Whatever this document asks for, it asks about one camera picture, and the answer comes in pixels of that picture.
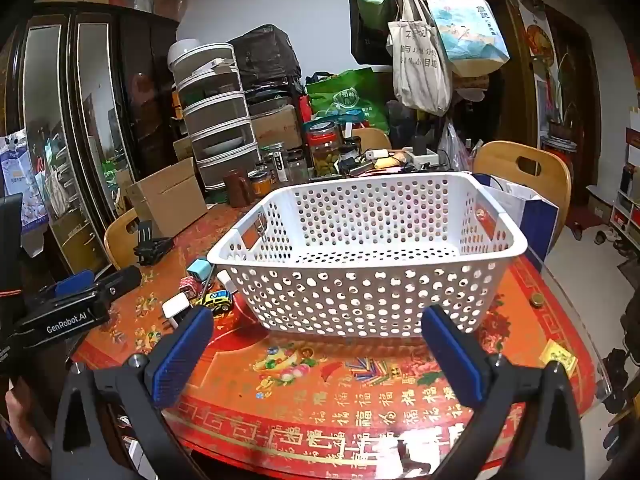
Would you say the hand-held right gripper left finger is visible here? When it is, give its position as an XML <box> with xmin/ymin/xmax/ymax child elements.
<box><xmin>52</xmin><ymin>305</ymin><xmax>215</xmax><ymax>480</ymax></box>

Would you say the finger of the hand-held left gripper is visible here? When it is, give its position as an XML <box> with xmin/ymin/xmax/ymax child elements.
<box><xmin>39</xmin><ymin>269</ymin><xmax>97</xmax><ymax>302</ymax></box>
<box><xmin>60</xmin><ymin>265</ymin><xmax>143</xmax><ymax>312</ymax></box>

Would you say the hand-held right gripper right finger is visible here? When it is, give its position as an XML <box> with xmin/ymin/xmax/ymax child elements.
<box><xmin>422</xmin><ymin>305</ymin><xmax>586</xmax><ymax>480</ymax></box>

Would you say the white charger plug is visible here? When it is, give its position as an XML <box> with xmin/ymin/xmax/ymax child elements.
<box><xmin>161</xmin><ymin>293</ymin><xmax>193</xmax><ymax>332</ymax></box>

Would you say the white perforated plastic basket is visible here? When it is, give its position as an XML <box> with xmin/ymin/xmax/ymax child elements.
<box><xmin>206</xmin><ymin>171</ymin><xmax>529</xmax><ymax>338</ymax></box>

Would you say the wooden chair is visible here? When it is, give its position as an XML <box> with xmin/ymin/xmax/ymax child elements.
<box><xmin>104</xmin><ymin>207</ymin><xmax>143</xmax><ymax>271</ymax></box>
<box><xmin>350</xmin><ymin>127</ymin><xmax>393</xmax><ymax>151</ymax></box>
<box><xmin>472</xmin><ymin>141</ymin><xmax>572</xmax><ymax>233</ymax></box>

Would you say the yellow toy car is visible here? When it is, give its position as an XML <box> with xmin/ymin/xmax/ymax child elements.
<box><xmin>192</xmin><ymin>289</ymin><xmax>234</xmax><ymax>317</ymax></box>

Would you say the mint green charger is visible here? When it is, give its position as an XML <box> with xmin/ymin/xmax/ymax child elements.
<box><xmin>187</xmin><ymin>258</ymin><xmax>215</xmax><ymax>283</ymax></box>

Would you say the open cardboard box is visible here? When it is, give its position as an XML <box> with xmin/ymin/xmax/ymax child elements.
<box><xmin>125</xmin><ymin>157</ymin><xmax>208</xmax><ymax>238</ymax></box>

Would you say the yellow paper packet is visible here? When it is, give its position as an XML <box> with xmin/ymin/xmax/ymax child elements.
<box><xmin>539</xmin><ymin>339</ymin><xmax>578</xmax><ymax>373</ymax></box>

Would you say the red printed tablecloth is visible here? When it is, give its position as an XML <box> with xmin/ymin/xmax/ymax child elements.
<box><xmin>72</xmin><ymin>175</ymin><xmax>598</xmax><ymax>472</ymax></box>

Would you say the white and blue paper bag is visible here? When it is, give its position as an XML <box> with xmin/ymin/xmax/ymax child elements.
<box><xmin>472</xmin><ymin>174</ymin><xmax>560</xmax><ymax>267</ymax></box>

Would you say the small orange jar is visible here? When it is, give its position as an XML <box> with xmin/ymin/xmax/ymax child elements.
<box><xmin>248</xmin><ymin>172</ymin><xmax>273</xmax><ymax>197</ymax></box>

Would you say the dark wooden cabinet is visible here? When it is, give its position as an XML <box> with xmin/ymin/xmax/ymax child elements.
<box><xmin>0</xmin><ymin>2</ymin><xmax>182</xmax><ymax>281</ymax></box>

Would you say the white plastic drawer tower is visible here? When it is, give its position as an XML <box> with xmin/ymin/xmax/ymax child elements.
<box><xmin>167</xmin><ymin>40</ymin><xmax>261</xmax><ymax>192</ymax></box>

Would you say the white power strip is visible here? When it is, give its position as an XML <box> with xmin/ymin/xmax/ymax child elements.
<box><xmin>404</xmin><ymin>147</ymin><xmax>442</xmax><ymax>166</ymax></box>

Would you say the empty glass jar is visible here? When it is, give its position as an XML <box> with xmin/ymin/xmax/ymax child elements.
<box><xmin>287</xmin><ymin>149</ymin><xmax>309</xmax><ymax>183</ymax></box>

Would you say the closed cardboard box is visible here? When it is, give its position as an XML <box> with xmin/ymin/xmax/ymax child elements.
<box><xmin>250</xmin><ymin>105</ymin><xmax>303</xmax><ymax>150</ymax></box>

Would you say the black plastic bag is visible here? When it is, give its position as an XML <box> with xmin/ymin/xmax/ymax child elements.
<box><xmin>227</xmin><ymin>24</ymin><xmax>302</xmax><ymax>92</ymax></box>

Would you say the green shopping bag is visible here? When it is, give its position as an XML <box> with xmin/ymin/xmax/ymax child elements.
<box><xmin>306</xmin><ymin>67</ymin><xmax>393</xmax><ymax>133</ymax></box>

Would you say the beige tote bag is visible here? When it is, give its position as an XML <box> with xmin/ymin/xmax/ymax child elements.
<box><xmin>387</xmin><ymin>0</ymin><xmax>453</xmax><ymax>117</ymax></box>

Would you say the brown wooden door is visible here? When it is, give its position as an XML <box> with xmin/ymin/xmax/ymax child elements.
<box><xmin>505</xmin><ymin>0</ymin><xmax>601</xmax><ymax>207</ymax></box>

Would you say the printed paper bag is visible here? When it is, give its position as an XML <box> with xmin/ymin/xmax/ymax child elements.
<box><xmin>425</xmin><ymin>0</ymin><xmax>511</xmax><ymax>77</ymax></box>

